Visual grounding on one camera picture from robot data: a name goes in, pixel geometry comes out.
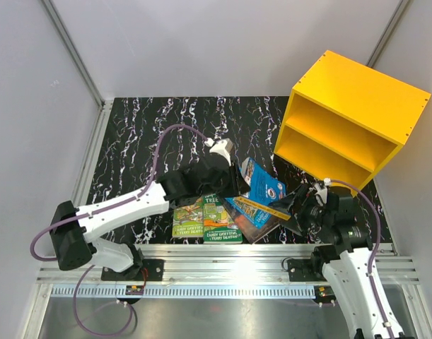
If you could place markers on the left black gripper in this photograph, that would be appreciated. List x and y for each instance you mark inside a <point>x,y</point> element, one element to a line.
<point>238,186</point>

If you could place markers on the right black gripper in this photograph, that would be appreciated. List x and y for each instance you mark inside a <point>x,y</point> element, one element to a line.
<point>300,225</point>

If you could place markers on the blue back-cover book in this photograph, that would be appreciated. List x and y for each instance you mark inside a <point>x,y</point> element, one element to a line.
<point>264,188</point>

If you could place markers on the blue 26-storey treehouse book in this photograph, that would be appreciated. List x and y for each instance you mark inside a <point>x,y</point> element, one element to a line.
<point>258,211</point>

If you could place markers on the dark tale of two cities book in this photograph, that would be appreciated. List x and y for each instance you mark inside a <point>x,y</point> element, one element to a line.
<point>247,227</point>

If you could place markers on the green 104-storey treehouse book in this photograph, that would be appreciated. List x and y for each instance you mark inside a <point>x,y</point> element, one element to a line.
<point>219,227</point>

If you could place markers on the green 65-storey treehouse book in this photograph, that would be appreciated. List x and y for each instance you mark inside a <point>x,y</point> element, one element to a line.
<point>188,220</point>

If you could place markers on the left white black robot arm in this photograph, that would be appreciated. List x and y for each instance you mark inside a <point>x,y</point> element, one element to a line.
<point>77,231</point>

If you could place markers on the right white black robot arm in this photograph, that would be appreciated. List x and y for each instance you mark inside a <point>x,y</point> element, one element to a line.
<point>345,259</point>

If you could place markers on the yellow wooden shelf box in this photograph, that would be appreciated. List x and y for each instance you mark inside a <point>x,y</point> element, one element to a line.
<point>346,121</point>

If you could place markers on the black marble pattern mat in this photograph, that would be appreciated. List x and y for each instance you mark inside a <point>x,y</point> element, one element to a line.
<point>148,136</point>

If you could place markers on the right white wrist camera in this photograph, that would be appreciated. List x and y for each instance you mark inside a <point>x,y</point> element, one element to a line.
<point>321,190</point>

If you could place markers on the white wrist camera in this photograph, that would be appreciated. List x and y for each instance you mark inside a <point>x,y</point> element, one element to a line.
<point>321,190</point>
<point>221,147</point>

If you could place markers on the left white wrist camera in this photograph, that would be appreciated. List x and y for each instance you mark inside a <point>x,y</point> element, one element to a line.
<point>221,147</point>

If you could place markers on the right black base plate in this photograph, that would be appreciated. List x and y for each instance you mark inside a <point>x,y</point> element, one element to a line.
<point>303,270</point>

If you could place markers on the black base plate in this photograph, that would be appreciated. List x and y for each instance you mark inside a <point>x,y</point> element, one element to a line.
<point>151,270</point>
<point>303,270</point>

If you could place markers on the aluminium rail frame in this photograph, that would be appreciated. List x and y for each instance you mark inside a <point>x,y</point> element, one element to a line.
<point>243,266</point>

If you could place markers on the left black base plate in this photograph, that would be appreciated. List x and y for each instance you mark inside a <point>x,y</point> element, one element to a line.
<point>151,270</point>

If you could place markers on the white slotted cable duct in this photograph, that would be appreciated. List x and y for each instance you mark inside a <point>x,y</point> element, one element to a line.
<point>185,291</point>

